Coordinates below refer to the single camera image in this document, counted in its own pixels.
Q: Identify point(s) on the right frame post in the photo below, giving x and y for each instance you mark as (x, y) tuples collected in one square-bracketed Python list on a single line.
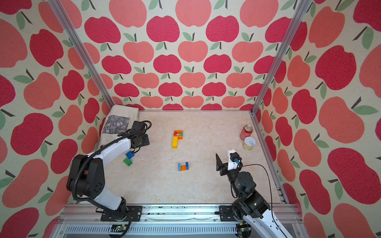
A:
[(284, 46)]

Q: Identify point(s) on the left frame post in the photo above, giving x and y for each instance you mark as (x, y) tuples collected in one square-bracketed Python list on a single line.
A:
[(70, 30)]

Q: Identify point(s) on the green lego brick left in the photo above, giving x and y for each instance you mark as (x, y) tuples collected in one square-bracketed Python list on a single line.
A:
[(127, 161)]

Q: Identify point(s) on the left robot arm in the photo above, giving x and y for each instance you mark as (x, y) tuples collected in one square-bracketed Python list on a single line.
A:
[(86, 180)]

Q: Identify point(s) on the folded beige towel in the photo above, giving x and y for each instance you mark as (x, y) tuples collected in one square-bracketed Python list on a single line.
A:
[(119, 120)]

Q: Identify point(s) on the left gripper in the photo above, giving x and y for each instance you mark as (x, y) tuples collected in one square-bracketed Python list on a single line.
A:
[(146, 136)]

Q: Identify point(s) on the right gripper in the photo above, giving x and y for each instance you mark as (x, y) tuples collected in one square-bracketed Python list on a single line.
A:
[(222, 166)]

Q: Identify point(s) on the frame post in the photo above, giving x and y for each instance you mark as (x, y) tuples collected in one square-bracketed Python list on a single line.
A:
[(284, 46), (70, 30)]

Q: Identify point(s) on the yellow tin can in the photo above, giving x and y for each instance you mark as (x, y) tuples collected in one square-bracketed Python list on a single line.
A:
[(249, 143)]

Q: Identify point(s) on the red soda can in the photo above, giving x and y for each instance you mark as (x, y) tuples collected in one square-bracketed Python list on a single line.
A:
[(247, 130)]

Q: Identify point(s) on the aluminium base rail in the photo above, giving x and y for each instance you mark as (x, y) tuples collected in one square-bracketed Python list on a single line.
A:
[(179, 221)]

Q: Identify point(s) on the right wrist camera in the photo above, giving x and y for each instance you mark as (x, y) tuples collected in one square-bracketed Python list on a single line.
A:
[(234, 160)]

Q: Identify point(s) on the dark blue lego brick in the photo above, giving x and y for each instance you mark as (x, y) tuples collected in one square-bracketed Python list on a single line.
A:
[(130, 155)]

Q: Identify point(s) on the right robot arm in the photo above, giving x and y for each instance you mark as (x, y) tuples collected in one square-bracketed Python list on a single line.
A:
[(249, 208)]

